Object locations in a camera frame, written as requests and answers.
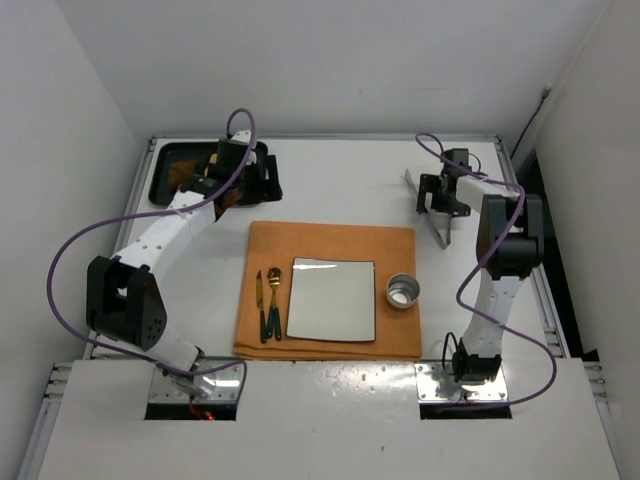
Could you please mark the orange cloth placemat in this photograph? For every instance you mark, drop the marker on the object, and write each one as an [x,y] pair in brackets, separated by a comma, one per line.
[278,244]

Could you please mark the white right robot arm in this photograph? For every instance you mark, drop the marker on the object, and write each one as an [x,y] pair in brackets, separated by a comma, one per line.
[509,246]

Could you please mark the metal serving tongs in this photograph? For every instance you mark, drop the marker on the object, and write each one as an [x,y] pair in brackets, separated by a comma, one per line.
[439,224]

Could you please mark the white square plate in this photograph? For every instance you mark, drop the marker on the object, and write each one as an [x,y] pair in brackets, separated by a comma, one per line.
[332,301]

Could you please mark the black plastic tray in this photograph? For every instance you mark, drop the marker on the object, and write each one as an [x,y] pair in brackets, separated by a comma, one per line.
[208,177]

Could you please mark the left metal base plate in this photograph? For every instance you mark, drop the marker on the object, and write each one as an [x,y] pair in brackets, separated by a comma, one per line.
[222,384]

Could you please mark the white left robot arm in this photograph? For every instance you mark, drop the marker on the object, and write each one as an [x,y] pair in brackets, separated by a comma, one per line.
[124,302]

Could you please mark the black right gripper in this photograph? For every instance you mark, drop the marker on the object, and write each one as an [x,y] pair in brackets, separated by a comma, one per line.
[432,192]

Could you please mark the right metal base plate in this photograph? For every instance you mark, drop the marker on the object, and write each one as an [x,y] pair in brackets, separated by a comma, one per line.
[436,387]

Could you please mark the gold knife green handle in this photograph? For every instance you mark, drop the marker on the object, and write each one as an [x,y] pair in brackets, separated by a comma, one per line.
[260,306]

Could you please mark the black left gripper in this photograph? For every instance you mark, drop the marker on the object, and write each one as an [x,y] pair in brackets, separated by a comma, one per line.
[265,178]

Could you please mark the metal base plate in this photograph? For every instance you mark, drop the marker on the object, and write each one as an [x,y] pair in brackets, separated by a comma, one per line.
[222,384]
[436,387]

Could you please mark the metal cup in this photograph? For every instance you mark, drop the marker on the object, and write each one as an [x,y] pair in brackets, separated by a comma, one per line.
[402,291]

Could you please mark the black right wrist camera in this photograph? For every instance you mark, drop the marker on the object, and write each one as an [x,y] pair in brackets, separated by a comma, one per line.
[458,156]

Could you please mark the brown croissant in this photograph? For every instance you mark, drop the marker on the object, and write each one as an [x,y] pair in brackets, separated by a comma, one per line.
[179,172]

